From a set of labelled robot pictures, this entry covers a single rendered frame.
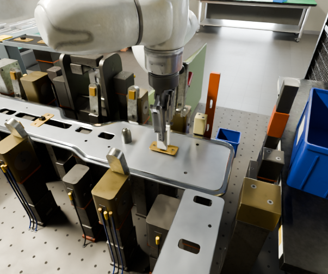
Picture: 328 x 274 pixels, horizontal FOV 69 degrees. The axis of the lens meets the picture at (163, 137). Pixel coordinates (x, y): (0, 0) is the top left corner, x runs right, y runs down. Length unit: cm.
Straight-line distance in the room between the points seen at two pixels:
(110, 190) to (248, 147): 86
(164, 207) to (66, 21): 44
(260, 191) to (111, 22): 45
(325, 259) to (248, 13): 663
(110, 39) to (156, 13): 10
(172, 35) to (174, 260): 44
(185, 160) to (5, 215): 72
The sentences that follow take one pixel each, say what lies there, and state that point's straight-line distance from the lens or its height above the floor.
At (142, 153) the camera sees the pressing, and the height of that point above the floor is 100.
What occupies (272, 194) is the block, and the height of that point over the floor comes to 106.
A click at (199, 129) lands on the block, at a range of 77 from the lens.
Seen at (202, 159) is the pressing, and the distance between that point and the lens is 70.
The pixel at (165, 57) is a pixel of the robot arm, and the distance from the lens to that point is 54.
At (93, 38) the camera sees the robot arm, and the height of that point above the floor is 136.
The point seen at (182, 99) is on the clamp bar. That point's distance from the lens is 77.
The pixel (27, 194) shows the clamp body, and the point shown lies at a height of 86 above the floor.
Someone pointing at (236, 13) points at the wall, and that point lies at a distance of 700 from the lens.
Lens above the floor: 147
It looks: 37 degrees down
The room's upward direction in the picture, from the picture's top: straight up
